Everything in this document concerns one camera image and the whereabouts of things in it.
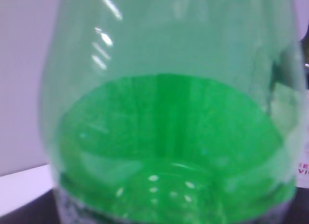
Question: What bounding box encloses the red wine bottle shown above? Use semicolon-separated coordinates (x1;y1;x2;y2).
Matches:
296;28;309;189

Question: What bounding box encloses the green sprite bottle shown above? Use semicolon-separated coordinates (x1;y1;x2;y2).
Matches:
40;0;306;224

